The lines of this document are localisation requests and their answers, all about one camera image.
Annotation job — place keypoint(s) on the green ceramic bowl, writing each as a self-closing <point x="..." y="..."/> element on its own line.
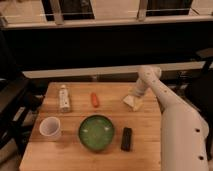
<point x="96" y="132"/>

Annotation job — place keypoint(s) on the white plastic cup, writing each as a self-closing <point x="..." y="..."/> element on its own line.
<point x="50" y="128"/>

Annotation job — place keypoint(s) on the black chair left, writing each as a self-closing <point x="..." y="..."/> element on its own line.
<point x="15" y="99"/>

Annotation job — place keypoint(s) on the white sponge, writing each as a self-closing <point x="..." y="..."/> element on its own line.
<point x="129" y="100"/>

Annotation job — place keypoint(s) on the black rectangular block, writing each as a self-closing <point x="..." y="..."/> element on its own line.
<point x="126" y="139"/>

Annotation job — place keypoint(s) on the clear plastic bottle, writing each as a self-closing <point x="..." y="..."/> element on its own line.
<point x="64" y="101"/>

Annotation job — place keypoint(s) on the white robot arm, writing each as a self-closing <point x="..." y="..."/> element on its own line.
<point x="183" y="132"/>

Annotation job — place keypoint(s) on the orange carrot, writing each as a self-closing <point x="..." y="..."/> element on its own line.
<point x="94" y="100"/>

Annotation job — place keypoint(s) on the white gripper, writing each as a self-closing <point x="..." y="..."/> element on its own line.
<point x="138" y="90"/>

